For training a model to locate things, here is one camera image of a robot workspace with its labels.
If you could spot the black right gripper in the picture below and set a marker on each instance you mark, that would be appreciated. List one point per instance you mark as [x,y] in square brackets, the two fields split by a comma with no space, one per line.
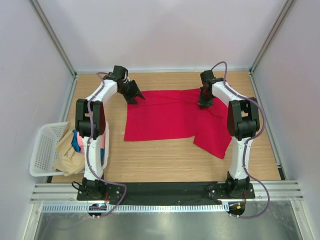
[204,100]

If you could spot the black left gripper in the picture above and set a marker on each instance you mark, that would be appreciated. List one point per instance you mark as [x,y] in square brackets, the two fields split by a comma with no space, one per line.
[131,90]

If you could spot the red polo shirt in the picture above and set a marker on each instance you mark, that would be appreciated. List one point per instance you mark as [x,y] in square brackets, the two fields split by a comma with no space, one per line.
[175,114]

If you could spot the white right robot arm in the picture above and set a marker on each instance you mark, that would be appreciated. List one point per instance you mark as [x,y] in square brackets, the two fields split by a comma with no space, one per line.
[243,122]

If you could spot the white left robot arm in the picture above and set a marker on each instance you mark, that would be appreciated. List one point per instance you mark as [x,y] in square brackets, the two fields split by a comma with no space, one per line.
[91,124]

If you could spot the pink t shirt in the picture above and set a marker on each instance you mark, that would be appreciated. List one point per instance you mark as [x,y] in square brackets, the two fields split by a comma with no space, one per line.
[81,144]

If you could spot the blue t shirt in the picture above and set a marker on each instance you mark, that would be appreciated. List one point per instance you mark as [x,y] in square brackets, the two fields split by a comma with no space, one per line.
[77,148]

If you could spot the beige t shirt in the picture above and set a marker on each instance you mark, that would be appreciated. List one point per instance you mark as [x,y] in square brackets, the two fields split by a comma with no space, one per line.
[68,161]

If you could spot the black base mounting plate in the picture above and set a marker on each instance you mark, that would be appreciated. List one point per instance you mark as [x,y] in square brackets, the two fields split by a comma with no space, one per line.
[162,193]

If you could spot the white plastic laundry basket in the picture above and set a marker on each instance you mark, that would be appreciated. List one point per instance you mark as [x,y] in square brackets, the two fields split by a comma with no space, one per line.
[44,152]

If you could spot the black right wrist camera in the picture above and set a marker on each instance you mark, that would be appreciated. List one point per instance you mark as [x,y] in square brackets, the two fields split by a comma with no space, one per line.
[207,77]

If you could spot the left aluminium corner post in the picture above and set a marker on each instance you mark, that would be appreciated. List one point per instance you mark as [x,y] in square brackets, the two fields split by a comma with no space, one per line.
[52,35]

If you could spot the aluminium corner post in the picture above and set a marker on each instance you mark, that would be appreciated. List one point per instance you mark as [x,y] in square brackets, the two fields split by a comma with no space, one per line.
[280,19]
[52,35]

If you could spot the aluminium frame rail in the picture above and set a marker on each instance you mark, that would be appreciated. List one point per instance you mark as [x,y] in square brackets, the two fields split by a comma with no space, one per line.
[64,192]

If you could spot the white slotted cable duct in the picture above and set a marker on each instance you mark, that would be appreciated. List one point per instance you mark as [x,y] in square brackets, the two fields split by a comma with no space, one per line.
[99,208]

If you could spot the right aluminium corner post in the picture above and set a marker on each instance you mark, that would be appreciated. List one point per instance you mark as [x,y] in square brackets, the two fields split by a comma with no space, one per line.
[280,19]

